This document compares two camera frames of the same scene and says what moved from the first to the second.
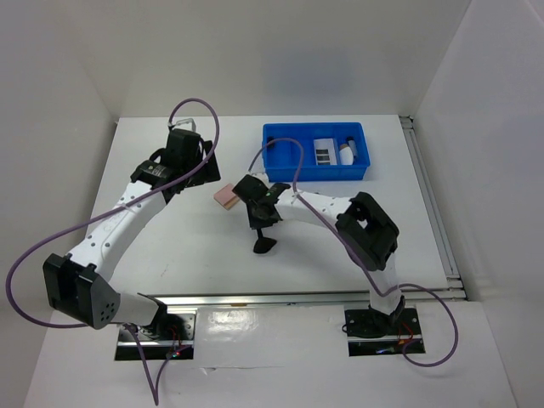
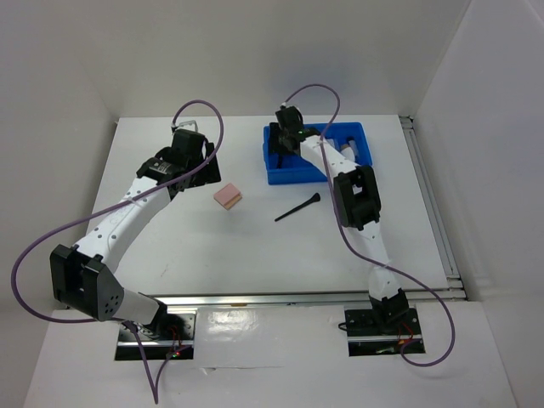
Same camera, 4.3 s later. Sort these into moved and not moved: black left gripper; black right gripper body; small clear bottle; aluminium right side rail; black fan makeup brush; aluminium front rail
Moved: black right gripper body; black fan makeup brush
Not moved: small clear bottle; aluminium right side rail; black left gripper; aluminium front rail
